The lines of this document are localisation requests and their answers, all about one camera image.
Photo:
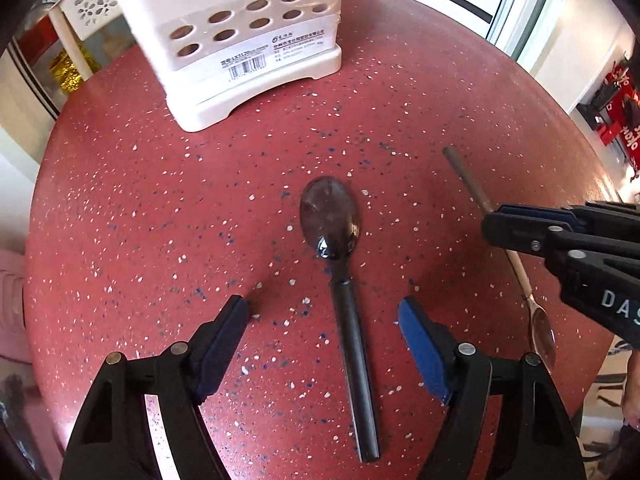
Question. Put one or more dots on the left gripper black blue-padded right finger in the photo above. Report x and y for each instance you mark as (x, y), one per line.
(535, 438)

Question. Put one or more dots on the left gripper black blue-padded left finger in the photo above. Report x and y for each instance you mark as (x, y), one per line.
(112, 439)

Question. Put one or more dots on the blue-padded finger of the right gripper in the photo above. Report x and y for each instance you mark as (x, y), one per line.
(593, 217)

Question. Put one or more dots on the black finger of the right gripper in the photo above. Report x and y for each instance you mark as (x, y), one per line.
(525, 237)

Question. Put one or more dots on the person's right hand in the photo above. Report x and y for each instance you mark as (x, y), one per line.
(631, 396)

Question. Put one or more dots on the pink plastic stool stack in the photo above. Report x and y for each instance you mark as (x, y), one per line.
(14, 342)

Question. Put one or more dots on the gold foil package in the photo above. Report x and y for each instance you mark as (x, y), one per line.
(66, 74)

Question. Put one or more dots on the white plastic utensil holder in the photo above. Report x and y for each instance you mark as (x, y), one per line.
(211, 56)

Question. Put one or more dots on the red plastic basket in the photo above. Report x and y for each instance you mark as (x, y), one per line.
(37, 40)

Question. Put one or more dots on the white perforated plastic chair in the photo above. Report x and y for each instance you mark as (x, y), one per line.
(76, 20)

